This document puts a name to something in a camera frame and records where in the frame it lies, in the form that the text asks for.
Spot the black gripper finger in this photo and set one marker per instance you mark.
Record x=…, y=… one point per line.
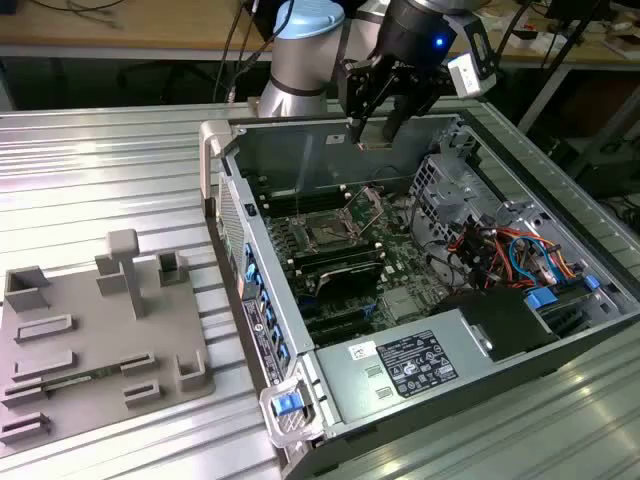
x=407, y=100
x=360, y=85

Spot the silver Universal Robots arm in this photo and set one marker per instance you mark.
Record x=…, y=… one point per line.
x=300, y=65

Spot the CPU socket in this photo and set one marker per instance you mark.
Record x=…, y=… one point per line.
x=325, y=230

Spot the black expansion slot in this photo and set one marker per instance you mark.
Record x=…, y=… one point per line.
x=340, y=316
x=345, y=331

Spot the silver drive cage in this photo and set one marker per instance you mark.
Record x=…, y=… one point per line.
x=450, y=195

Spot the small white box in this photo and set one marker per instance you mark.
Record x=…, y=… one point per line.
x=525, y=37

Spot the black monitor stand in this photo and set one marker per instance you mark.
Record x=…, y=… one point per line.
x=575, y=7

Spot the green motherboard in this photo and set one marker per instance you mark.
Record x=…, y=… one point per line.
x=400, y=270

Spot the black graphics card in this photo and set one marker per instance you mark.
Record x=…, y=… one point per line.
x=350, y=282

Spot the open PC case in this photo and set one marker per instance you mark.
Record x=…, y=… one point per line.
x=272, y=260

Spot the silver chipset heatsink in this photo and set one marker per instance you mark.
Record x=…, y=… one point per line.
x=400, y=304

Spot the small open cardboard box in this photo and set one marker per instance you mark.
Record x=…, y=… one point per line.
x=622, y=42

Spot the black equipment box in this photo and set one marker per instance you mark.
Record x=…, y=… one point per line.
x=607, y=170

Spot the wooden desk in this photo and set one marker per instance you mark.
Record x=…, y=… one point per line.
x=150, y=25

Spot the black fan shroud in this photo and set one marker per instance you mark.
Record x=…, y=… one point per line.
x=500, y=320

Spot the blue disk carrier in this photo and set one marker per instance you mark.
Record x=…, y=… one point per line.
x=542, y=299

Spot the small blue clip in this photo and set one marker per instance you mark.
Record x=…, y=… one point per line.
x=591, y=282

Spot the grey power supply unit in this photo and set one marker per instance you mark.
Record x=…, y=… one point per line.
x=350, y=390

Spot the blue release latch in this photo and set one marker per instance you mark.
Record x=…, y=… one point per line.
x=286, y=404

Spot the grey parts rack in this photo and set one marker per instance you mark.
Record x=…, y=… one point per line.
x=100, y=325

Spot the green RAM stick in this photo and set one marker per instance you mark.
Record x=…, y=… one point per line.
x=102, y=371

